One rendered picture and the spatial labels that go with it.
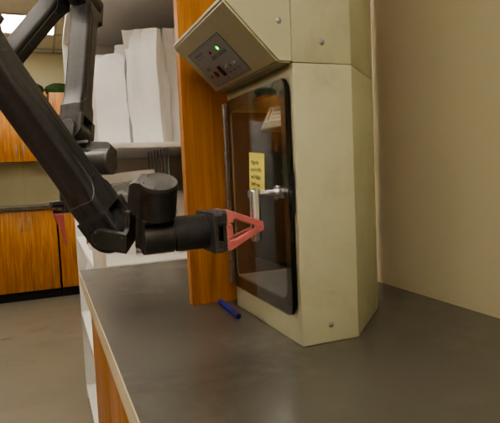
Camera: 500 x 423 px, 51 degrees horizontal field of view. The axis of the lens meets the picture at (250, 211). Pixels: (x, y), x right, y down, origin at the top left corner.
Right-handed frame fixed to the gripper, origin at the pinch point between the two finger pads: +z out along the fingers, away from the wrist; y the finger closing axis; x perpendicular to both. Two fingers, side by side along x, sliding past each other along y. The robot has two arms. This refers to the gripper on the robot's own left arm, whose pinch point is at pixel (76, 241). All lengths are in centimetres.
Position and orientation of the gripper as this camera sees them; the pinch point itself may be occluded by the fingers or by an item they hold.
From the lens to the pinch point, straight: 123.1
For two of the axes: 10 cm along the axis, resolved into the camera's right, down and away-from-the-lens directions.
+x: -3.7, -0.4, 9.3
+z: 0.5, 10.0, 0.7
